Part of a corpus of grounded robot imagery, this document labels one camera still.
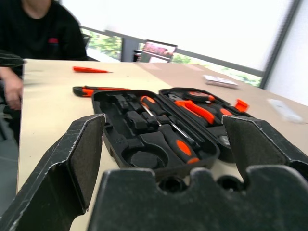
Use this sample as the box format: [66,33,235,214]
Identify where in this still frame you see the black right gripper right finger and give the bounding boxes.
[221,115,308,181]

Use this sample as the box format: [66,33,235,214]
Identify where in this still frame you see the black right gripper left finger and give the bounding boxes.
[0,113,106,231]

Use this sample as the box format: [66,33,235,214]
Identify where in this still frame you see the black plastic tool case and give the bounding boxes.
[91,87,253,178]

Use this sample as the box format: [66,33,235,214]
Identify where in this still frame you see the orange black utility knife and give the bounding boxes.
[72,85,131,97]

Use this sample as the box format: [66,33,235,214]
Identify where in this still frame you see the orange case latch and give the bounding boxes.
[234,99,250,113]

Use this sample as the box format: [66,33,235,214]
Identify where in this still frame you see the person's bare hand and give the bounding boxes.
[2,72,24,110]

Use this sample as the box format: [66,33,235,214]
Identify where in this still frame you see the clear plastic strip package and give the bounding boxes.
[268,98,303,124]

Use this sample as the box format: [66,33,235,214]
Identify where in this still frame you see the white card box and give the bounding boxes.
[203,75,239,90]

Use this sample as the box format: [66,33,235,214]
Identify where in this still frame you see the orange black tape measure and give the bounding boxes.
[185,91,216,103]

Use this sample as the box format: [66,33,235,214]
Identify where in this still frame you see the open laptop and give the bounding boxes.
[140,39,179,64]

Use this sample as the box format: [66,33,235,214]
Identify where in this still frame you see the person in black shirt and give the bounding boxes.
[0,0,88,73]

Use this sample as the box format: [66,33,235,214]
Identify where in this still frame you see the orange handled pliers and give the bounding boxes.
[168,93,215,125]

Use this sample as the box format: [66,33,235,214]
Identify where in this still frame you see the screwdriver with long orange-black handle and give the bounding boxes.
[157,115,201,165]

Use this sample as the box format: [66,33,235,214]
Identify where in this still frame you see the dark window frame post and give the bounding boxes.
[260,0,304,90]

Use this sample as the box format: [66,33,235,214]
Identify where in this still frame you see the screwdriver with short orange-black handle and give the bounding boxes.
[140,95,163,127]

